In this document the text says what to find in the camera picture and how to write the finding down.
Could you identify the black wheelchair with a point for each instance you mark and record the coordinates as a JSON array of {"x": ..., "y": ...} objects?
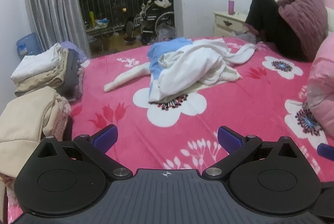
[{"x": 151, "y": 11}]

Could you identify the white sweatshirt orange print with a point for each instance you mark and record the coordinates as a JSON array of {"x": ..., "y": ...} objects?
[{"x": 193, "y": 70}]

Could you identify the purple cup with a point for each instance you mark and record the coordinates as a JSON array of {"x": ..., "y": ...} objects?
[{"x": 231, "y": 7}]

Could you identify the blue water jug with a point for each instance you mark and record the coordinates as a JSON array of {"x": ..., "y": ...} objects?
[{"x": 28, "y": 44}]

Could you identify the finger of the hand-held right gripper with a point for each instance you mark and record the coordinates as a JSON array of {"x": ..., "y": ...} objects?
[{"x": 327, "y": 151}]

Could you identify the stack of folded clothes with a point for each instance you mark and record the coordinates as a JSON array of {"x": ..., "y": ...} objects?
[
  {"x": 23, "y": 114},
  {"x": 34, "y": 64}
]

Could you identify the cream nightstand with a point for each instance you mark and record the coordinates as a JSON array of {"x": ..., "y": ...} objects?
[{"x": 227, "y": 23}]

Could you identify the yellow-green bottle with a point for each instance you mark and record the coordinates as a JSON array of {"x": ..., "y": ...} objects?
[{"x": 92, "y": 20}]

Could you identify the small cluttered table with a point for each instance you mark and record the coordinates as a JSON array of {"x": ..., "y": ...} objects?
[{"x": 100, "y": 28}]

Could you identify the pink floral blanket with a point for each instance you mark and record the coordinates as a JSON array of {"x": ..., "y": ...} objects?
[{"x": 234, "y": 109}]

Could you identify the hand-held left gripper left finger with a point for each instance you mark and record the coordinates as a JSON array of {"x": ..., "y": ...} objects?
[{"x": 105, "y": 138}]

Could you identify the pink quilt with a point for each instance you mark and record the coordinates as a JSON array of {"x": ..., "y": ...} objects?
[{"x": 323, "y": 83}]

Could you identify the clear plastic bag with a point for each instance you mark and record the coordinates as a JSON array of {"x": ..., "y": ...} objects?
[{"x": 167, "y": 31}]

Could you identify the cream sweater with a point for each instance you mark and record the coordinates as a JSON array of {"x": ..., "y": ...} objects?
[{"x": 125, "y": 77}]

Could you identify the blue shirt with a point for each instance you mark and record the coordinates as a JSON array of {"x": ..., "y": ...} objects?
[{"x": 156, "y": 57}]

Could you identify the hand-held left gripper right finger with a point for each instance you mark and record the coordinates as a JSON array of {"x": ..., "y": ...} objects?
[{"x": 231, "y": 138}]

